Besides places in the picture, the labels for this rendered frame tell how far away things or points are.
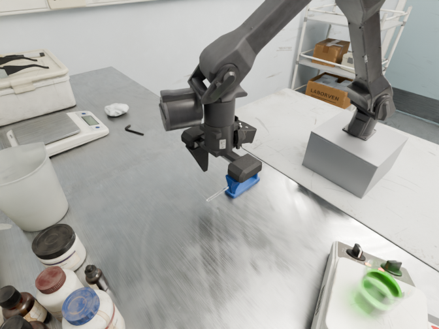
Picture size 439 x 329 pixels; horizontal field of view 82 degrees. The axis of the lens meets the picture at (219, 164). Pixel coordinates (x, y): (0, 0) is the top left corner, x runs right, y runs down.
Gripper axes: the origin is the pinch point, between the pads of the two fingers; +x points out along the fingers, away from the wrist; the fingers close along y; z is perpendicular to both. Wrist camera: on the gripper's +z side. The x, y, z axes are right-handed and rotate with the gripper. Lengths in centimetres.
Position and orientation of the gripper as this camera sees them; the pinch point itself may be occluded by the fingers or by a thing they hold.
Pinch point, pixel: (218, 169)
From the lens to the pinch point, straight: 54.8
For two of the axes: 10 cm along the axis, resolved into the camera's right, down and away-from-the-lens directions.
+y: -6.7, -4.8, 5.7
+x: -0.1, 7.7, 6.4
